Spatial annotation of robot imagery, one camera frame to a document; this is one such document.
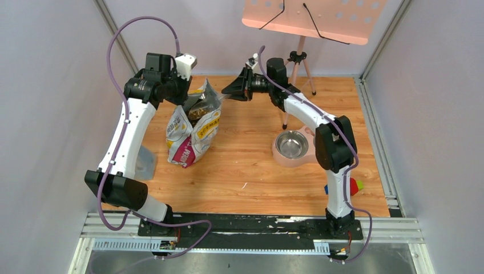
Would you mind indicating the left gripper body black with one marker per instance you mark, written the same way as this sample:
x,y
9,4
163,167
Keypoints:
x,y
181,96

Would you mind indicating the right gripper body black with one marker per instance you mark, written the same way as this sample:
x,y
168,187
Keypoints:
x,y
257,84

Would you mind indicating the clear plastic scoop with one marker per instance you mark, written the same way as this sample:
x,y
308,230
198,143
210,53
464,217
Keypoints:
x,y
212,103

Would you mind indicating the pet food bag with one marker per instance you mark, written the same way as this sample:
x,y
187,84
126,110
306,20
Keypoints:
x,y
190,132

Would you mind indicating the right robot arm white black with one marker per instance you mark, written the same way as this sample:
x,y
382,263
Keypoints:
x,y
335,146

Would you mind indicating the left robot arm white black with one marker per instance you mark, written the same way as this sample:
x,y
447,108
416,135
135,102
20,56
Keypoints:
x,y
113,182

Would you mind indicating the left steel bowl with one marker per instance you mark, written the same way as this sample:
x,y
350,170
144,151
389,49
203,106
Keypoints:
x,y
291,144

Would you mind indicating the pink double bowl feeder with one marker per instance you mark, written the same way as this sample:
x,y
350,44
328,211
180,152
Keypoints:
x,y
309,157

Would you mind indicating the pink music stand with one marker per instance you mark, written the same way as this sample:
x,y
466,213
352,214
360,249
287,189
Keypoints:
x,y
344,29

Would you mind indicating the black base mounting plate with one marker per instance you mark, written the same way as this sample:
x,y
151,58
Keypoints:
x,y
232,231

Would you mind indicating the colourful toy block set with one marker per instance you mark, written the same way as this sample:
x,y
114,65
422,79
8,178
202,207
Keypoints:
x,y
355,186

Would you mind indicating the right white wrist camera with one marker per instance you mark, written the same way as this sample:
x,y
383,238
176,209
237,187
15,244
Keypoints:
x,y
252,62

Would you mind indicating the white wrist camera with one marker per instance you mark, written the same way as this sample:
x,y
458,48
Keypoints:
x,y
252,62
185,63

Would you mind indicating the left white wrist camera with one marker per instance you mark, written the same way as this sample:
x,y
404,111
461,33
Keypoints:
x,y
185,63

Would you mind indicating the aluminium frame rail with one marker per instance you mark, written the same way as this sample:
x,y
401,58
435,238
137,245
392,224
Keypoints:
x,y
381,236

